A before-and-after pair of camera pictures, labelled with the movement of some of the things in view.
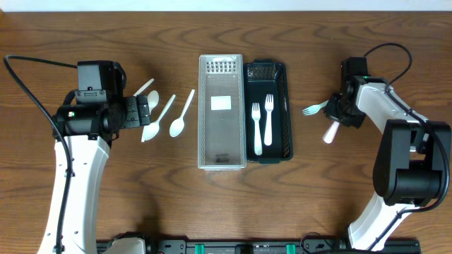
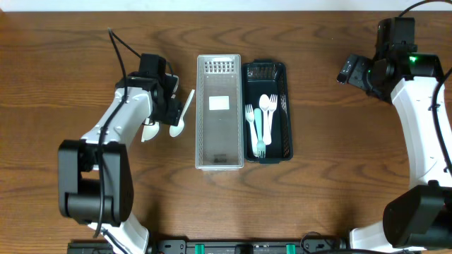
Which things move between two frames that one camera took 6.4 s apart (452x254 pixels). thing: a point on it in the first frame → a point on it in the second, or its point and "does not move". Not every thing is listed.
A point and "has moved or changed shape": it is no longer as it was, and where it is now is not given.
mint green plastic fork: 314,109 → 260,144
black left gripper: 142,110 → 171,111
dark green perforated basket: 262,77 does not move
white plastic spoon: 177,126 does not move
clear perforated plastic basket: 222,123 does not move
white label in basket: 220,103 does not move
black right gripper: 336,108 → 352,70
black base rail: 307,247 does not move
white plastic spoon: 151,130 does not move
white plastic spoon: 330,134 → 264,101
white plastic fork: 256,113 has moved or changed shape
